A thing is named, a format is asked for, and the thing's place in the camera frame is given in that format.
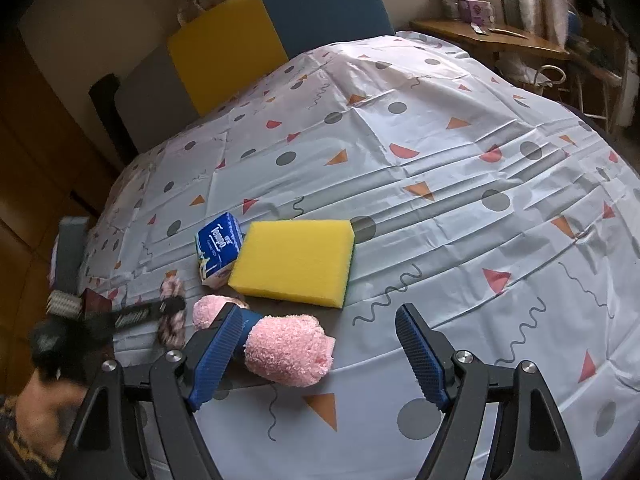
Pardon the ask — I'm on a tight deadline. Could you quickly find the wooden side desk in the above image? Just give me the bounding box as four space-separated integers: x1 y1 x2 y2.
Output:
410 19 626 126

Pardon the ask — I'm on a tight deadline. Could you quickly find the white wire chair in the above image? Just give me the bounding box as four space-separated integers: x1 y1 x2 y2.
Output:
520 62 568 98

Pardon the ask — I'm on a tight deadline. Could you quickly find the pink fluffy sock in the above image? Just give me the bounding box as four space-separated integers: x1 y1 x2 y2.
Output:
192 295 337 388

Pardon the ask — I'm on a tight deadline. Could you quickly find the blue tissue pack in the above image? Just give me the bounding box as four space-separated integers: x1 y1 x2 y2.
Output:
195 211 246 288

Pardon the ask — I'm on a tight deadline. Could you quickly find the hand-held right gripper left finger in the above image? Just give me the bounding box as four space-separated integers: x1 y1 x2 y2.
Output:
55 304 244 480

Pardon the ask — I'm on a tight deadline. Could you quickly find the purple box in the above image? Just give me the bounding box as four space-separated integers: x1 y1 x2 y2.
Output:
457 0 493 26

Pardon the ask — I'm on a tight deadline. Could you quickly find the person's left hand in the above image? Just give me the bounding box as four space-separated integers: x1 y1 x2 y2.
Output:
17 375 86 441

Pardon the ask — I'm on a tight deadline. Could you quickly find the pink braided rope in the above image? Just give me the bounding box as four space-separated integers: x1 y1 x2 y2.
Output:
157 270 188 348

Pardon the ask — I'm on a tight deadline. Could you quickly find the white patterned sheet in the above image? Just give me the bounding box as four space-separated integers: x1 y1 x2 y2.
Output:
82 30 640 480

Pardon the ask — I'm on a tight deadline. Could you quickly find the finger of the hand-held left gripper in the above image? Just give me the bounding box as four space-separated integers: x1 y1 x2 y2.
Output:
112 296 187 332

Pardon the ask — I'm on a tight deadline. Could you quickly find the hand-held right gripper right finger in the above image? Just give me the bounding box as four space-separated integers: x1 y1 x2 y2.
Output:
395 303 583 480

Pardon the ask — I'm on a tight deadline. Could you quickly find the wooden wardrobe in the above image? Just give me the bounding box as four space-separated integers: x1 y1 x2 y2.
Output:
0 30 121 281

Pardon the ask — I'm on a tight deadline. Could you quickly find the grey striped curtain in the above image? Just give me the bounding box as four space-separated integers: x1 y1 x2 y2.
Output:
495 0 571 46

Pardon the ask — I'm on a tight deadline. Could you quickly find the grey yellow blue headboard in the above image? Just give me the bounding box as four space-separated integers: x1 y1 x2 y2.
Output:
115 0 396 153

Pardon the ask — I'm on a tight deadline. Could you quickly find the yellow sponge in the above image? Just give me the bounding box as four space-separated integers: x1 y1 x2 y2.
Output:
227 219 357 309

